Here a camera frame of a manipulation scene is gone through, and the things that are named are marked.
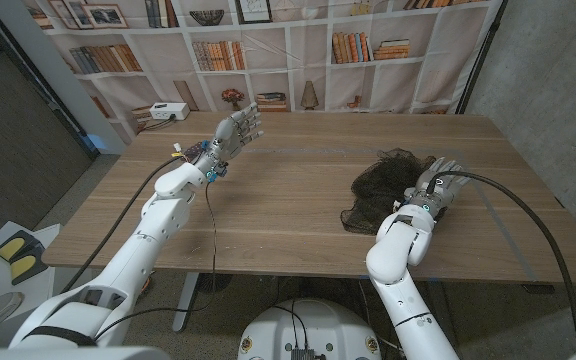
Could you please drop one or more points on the white floor board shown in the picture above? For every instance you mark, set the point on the white floor board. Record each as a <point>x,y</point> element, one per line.
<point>43,290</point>

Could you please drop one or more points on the black mesh netting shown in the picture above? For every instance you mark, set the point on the black mesh netting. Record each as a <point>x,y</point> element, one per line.
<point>383,190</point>

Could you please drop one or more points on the grey torso connector box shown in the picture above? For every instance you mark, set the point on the grey torso connector box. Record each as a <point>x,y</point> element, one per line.
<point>302,354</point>

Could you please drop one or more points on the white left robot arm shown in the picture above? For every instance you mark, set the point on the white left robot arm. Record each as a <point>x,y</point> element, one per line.
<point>138,250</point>

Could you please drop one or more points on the printed bookshelf backdrop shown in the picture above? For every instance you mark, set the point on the printed bookshelf backdrop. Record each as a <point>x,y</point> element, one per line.
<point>308,65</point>

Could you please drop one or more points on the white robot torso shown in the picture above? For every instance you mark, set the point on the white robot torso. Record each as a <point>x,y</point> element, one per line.
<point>313,325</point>

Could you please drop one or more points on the white power strip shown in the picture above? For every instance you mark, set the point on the white power strip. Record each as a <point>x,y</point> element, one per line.
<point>169,110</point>

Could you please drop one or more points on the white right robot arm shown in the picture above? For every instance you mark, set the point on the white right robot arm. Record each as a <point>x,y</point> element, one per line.
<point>398,280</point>

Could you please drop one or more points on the black and yellow pad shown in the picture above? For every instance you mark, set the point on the black and yellow pad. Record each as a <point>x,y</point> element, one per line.
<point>12,247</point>
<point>24,267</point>

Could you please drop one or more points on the white table leg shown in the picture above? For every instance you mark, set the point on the white table leg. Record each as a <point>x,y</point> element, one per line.
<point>186,300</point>

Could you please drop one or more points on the dark purple bumpy object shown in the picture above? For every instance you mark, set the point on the dark purple bumpy object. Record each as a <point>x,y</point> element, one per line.
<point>194,151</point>

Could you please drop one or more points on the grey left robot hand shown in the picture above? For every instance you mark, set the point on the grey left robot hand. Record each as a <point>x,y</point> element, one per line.
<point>228,140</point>

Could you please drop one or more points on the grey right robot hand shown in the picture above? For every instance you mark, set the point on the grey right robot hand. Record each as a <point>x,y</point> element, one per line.
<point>433,192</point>

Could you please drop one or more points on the black backdrop stand pole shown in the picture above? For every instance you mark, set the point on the black backdrop stand pole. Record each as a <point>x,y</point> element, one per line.
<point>478,60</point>

